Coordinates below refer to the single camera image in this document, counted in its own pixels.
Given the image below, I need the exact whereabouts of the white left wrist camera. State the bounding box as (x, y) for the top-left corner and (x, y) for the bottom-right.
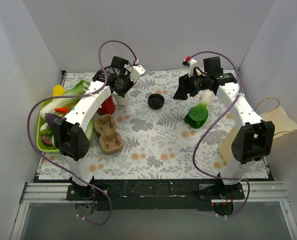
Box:
(129, 60), (146, 84)

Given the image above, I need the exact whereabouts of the black coffee lid stack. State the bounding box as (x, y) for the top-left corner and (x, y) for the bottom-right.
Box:
(148, 93), (165, 110)

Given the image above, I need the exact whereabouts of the yellow pepper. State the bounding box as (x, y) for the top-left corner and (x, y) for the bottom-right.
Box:
(52, 84), (65, 97)

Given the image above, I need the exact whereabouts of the white paper cup stack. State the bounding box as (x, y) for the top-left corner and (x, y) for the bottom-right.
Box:
(112, 91), (130, 109)

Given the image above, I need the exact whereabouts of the floral patterned table mat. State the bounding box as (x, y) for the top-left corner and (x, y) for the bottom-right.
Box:
(38, 69), (269, 181)

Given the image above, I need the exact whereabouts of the small purple vegetable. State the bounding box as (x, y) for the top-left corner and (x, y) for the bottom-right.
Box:
(42, 134), (54, 146)

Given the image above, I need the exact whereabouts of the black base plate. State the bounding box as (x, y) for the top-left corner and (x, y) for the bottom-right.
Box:
(66, 179), (245, 211)

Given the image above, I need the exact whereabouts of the purple eggplant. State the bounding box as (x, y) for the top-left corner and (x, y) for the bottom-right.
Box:
(45, 113), (62, 128)

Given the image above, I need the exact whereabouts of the brown paper bag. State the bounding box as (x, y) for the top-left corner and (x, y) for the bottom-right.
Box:
(217, 97), (297, 164)

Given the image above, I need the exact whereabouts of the green white bok choy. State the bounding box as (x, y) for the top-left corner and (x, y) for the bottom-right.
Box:
(184, 90), (213, 129)

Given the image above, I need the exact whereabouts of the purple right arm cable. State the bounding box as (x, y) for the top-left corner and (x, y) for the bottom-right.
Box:
(188, 51), (251, 219)

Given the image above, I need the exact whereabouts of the brown cardboard cup carrier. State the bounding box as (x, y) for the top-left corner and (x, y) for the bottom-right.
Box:
(93, 114), (124, 155)

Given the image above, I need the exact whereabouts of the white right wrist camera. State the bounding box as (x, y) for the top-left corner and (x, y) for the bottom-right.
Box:
(182, 56), (198, 77)

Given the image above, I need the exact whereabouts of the aluminium frame rail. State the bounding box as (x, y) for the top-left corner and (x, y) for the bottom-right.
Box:
(10, 179), (297, 240)

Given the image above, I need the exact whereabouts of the large napa cabbage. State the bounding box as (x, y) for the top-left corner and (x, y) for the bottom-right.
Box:
(39, 80), (90, 119)

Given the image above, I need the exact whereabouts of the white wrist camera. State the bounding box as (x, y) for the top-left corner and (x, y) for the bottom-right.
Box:
(182, 56), (198, 77)
(129, 60), (146, 84)

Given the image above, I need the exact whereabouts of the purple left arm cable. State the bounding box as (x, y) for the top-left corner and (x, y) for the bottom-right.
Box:
(26, 39), (139, 226)

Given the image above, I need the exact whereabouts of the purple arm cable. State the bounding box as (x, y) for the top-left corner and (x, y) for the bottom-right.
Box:
(26, 39), (139, 226)
(188, 51), (251, 219)

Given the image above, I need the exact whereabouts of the green plastic tray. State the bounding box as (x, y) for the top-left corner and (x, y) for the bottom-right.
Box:
(36, 99), (93, 153)

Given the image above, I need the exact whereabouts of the red ribbed cup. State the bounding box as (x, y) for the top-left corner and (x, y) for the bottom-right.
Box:
(97, 96), (116, 116)

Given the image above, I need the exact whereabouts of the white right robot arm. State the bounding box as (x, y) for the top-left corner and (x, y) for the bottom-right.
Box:
(173, 56), (275, 199)

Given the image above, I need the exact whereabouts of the red chili pepper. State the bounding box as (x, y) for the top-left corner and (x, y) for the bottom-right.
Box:
(54, 107), (70, 114)

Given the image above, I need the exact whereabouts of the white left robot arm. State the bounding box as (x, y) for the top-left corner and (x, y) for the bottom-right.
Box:
(51, 56), (146, 200)

